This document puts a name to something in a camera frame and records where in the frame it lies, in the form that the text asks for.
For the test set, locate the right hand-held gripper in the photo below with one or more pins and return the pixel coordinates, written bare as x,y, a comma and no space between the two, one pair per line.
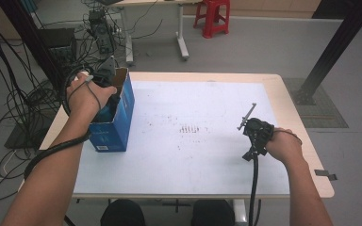
259,133

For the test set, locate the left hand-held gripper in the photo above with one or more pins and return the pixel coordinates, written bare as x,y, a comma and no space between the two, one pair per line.
105,73

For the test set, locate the blue cardboard box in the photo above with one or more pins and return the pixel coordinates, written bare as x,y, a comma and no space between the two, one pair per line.
121,125

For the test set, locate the person's right hand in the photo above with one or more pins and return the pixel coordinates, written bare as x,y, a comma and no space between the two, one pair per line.
284,146

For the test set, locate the person's left hand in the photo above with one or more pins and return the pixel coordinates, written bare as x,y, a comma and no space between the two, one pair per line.
85,100

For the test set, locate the black computer tower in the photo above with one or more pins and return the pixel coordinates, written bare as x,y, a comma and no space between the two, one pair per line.
102,33

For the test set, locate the grey gridded floor mat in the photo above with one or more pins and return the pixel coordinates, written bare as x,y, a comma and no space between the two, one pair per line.
323,106

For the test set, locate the white table mat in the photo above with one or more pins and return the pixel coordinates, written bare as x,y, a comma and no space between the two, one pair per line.
185,157

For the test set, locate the black tape strip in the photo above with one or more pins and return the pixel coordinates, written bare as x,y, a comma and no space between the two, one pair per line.
325,174

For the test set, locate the white desk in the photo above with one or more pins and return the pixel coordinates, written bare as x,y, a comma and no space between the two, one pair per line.
182,40

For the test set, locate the black metal stand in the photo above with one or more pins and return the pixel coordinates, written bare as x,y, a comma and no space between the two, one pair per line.
28,37

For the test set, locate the person's right knee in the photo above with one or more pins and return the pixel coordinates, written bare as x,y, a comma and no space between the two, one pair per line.
213,213

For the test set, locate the person's knee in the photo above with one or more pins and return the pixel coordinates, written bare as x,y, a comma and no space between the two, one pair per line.
213,213
122,213

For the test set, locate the red plastic stool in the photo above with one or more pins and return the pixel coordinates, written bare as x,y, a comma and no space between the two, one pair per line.
213,19

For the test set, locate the person's left knee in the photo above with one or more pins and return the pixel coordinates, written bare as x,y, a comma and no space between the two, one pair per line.
122,213

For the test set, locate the black metal post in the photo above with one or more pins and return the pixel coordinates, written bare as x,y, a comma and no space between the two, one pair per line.
336,47

